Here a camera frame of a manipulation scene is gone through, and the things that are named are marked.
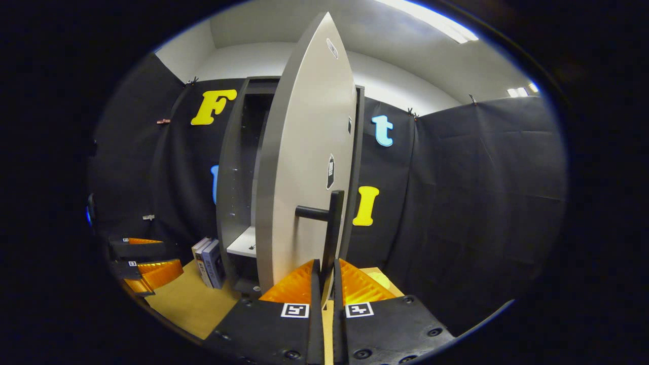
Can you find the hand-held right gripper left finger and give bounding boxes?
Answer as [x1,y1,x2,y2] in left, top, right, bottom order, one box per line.
[203,259,324,365]

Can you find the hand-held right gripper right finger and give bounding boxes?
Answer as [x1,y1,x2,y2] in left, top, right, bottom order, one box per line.
[332,259,454,365]

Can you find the black cabinet door handle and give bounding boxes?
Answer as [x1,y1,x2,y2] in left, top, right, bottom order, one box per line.
[295,190,345,310]

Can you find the dark grey cabinet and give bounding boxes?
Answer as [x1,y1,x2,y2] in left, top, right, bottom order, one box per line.
[217,76,366,297]

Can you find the beige cabinet door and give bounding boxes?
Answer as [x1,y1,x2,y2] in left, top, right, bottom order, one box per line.
[255,11,358,305]

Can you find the white cabinet shelf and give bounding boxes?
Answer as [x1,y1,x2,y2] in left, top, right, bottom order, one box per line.
[227,226,258,258]

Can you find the pale yellow round object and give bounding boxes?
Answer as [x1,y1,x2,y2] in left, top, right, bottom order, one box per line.
[366,271,392,290]

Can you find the lavender spine book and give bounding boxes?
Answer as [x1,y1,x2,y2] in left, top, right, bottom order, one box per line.
[202,239,227,290]

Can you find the black backdrop cloth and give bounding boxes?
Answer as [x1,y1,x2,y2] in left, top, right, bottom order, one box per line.
[86,51,568,335]

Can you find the small ceiling light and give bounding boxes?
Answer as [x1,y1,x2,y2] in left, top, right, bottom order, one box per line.
[507,83,539,98]

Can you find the long ceiling light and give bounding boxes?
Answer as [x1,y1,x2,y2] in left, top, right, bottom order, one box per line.
[378,0,479,45]

